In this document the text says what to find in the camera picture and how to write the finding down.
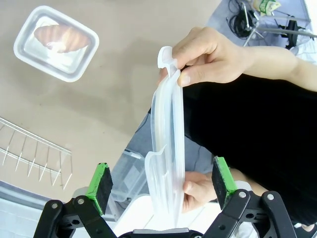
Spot white draped cloth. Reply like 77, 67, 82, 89
289, 29, 317, 65

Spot person in black shirt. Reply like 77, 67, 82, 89
183, 74, 317, 226

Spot metal pole stand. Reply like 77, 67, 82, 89
242, 3, 317, 48

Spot person's left hand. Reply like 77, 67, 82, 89
182, 171, 220, 214

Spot person's right hand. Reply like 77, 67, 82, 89
171, 26, 251, 88

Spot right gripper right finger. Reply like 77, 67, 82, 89
203, 156, 298, 238

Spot person's left forearm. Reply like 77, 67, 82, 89
229, 168, 269, 196

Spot clear plastic snap lid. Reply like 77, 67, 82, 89
13, 5, 100, 83
144, 46, 186, 230

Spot steel wire rack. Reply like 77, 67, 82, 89
0, 116, 73, 191

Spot black floor cables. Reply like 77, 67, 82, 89
227, 0, 263, 39

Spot golden croissant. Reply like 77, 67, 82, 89
33, 24, 90, 54

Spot person's right forearm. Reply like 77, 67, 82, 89
247, 46, 317, 93

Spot yellow green snack bag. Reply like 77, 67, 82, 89
252, 0, 282, 13

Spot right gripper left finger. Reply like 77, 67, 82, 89
33, 162, 117, 238

